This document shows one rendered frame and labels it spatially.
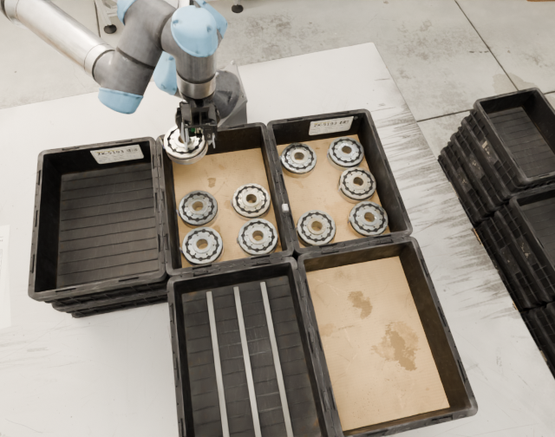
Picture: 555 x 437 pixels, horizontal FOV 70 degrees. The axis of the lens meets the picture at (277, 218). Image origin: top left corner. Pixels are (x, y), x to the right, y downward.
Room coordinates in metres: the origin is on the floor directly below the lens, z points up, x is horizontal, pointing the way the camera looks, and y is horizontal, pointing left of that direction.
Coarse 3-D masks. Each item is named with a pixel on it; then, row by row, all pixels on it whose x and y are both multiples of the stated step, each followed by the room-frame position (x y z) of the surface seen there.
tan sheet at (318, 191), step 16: (288, 144) 0.71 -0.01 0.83; (320, 144) 0.72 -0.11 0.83; (320, 160) 0.66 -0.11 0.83; (288, 176) 0.60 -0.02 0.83; (320, 176) 0.61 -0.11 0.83; (336, 176) 0.61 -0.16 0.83; (288, 192) 0.55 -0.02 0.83; (304, 192) 0.55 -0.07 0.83; (320, 192) 0.56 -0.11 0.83; (336, 192) 0.56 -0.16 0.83; (304, 208) 0.50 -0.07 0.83; (320, 208) 0.51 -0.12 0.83; (336, 208) 0.51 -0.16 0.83; (336, 224) 0.46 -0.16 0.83; (336, 240) 0.41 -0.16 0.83
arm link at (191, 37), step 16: (176, 16) 0.57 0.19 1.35; (192, 16) 0.57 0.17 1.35; (208, 16) 0.58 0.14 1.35; (176, 32) 0.54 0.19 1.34; (192, 32) 0.54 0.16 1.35; (208, 32) 0.55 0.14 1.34; (176, 48) 0.54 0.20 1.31; (192, 48) 0.53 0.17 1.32; (208, 48) 0.54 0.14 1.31; (176, 64) 0.55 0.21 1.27; (192, 64) 0.53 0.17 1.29; (208, 64) 0.54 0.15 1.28; (192, 80) 0.53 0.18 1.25; (208, 80) 0.54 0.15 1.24
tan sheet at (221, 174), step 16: (208, 160) 0.63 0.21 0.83; (224, 160) 0.63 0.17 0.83; (240, 160) 0.64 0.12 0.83; (256, 160) 0.64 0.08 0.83; (176, 176) 0.57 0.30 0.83; (192, 176) 0.57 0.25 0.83; (208, 176) 0.58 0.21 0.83; (224, 176) 0.58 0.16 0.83; (240, 176) 0.59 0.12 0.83; (256, 176) 0.59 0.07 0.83; (176, 192) 0.52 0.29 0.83; (224, 192) 0.53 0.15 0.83; (224, 208) 0.48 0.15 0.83; (272, 208) 0.49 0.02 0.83; (224, 224) 0.43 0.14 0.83; (240, 224) 0.44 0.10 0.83; (272, 224) 0.45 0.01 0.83; (224, 240) 0.39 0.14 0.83; (224, 256) 0.34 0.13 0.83; (240, 256) 0.35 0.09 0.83
